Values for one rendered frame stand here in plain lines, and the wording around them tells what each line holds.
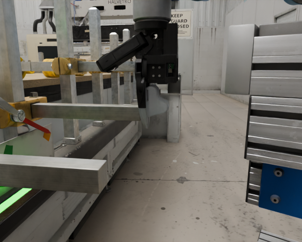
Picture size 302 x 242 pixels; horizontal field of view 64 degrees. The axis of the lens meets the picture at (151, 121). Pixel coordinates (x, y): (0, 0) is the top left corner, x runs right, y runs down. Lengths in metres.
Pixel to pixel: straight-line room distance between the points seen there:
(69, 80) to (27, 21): 10.03
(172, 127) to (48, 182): 2.83
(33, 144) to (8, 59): 0.19
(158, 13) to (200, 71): 9.05
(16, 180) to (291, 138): 0.34
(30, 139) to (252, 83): 0.47
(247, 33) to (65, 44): 0.56
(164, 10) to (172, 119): 2.64
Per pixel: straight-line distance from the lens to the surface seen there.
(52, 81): 1.08
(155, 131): 3.26
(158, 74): 0.48
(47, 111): 0.58
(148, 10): 0.48
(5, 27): 0.57
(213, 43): 9.63
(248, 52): 0.34
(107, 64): 0.50
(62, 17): 0.80
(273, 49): 0.34
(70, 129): 0.81
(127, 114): 0.51
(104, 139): 1.00
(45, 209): 0.77
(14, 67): 0.58
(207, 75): 9.55
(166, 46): 0.49
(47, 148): 0.66
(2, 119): 0.56
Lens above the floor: 0.94
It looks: 12 degrees down
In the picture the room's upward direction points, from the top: straight up
